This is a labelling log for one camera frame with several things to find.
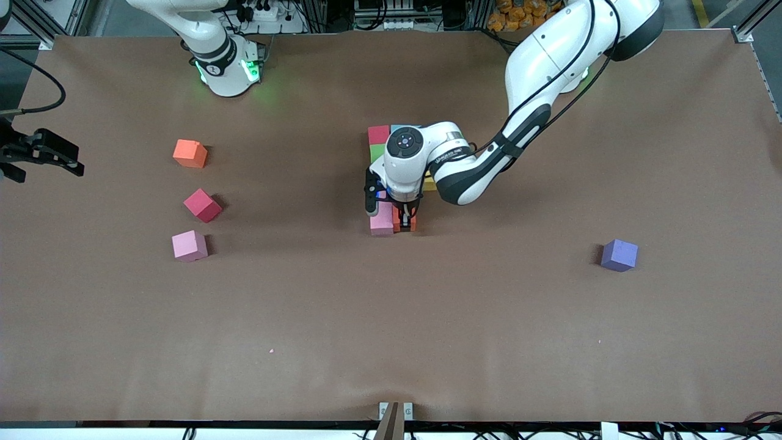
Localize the brown paper table cover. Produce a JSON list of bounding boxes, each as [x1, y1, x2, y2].
[[0, 29, 782, 424]]

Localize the white power strip with plugs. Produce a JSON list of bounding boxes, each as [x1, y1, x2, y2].
[[235, 0, 306, 35]]

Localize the purple foam block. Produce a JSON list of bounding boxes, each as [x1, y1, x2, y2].
[[600, 239, 639, 273]]

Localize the pile of orange yellow objects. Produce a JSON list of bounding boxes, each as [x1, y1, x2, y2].
[[488, 0, 566, 32]]

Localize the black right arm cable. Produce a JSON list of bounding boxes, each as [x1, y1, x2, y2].
[[0, 46, 67, 118]]

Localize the aluminium frame profile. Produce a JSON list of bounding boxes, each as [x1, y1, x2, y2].
[[9, 0, 92, 51], [730, 0, 782, 45]]

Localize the metal table clamp bracket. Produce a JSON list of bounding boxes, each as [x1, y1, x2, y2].
[[379, 401, 414, 440]]

